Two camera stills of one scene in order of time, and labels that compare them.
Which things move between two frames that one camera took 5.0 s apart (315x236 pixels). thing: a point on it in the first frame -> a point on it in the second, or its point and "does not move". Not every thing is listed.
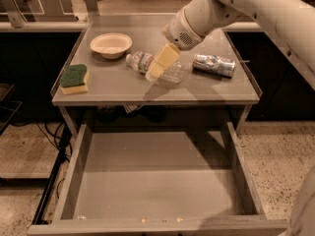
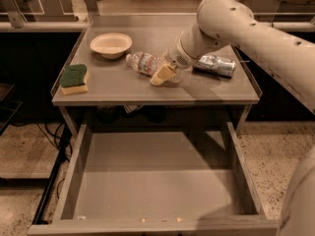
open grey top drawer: [157, 183] does not move
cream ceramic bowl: [111, 45] does not move
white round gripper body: [179, 31] -> [176, 58]
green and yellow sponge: [72, 79] does not move
